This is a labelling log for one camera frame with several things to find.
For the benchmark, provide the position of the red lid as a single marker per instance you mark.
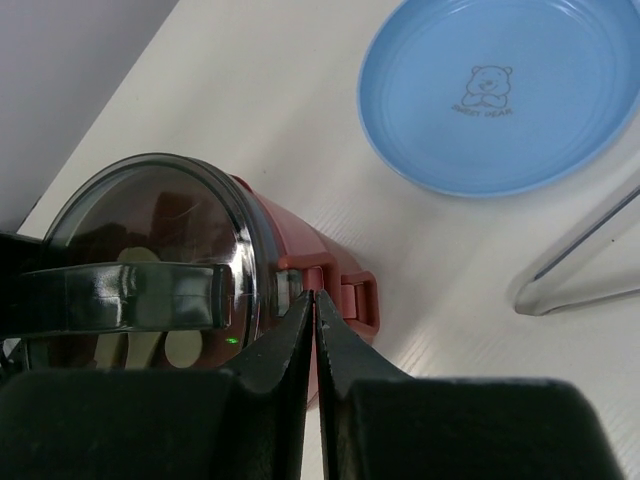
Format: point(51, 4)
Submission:
point(188, 228)

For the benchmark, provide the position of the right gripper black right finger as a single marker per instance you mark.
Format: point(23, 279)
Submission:
point(378, 422)

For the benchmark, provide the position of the red steel bowl with handle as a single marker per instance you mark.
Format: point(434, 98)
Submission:
point(324, 265)

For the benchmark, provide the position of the blue plate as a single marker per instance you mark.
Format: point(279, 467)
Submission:
point(495, 98)

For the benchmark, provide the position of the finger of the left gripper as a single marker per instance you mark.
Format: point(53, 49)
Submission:
point(33, 301)

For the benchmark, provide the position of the long metal tongs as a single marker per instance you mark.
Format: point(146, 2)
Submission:
point(596, 266)

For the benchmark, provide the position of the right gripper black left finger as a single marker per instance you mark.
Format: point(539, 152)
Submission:
point(243, 420)

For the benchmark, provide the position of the grey lid with handle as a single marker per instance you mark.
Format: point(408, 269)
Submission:
point(112, 297)

